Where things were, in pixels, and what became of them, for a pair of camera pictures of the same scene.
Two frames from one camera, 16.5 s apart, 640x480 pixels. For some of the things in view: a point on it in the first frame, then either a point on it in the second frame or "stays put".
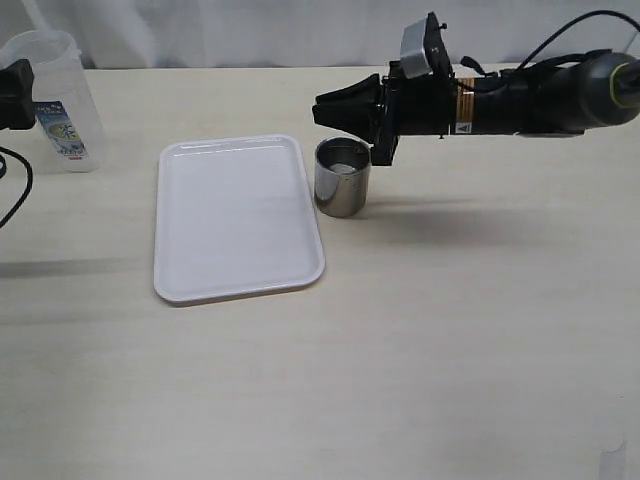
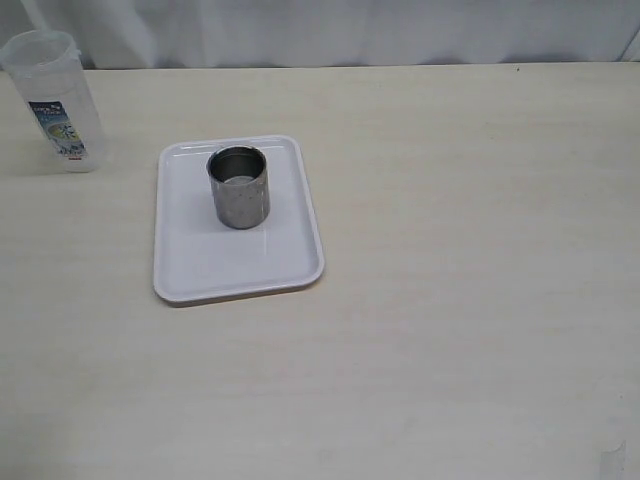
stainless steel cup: (342, 167) -> (240, 178)
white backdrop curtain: (311, 34) stays put
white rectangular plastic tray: (234, 215) stays put
